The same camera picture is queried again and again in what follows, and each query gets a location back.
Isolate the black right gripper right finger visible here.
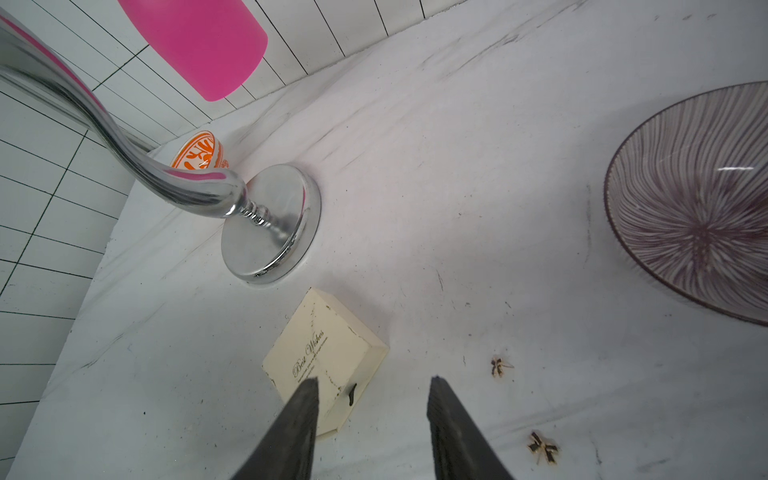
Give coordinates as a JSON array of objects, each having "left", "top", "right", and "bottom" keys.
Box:
[{"left": 427, "top": 376, "right": 514, "bottom": 480}]

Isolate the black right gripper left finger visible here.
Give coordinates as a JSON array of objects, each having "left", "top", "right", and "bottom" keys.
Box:
[{"left": 233, "top": 378, "right": 319, "bottom": 480}]

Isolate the bow earring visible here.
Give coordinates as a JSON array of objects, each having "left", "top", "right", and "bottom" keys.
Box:
[
  {"left": 491, "top": 356, "right": 514, "bottom": 378},
  {"left": 527, "top": 431, "right": 560, "bottom": 465}
]

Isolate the chrome jewelry stand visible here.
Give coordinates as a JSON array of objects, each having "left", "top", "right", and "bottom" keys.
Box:
[{"left": 1, "top": 11, "right": 321, "bottom": 285}]

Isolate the orange patterned small bowl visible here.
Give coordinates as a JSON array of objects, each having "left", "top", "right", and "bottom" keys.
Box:
[{"left": 171, "top": 130, "right": 229, "bottom": 171}]

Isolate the purple striped glass bowl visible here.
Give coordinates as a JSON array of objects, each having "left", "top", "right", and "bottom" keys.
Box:
[{"left": 603, "top": 81, "right": 767, "bottom": 326}]

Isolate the pink goblet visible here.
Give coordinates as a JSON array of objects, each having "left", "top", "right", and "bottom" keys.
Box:
[{"left": 119, "top": 0, "right": 268, "bottom": 102}]

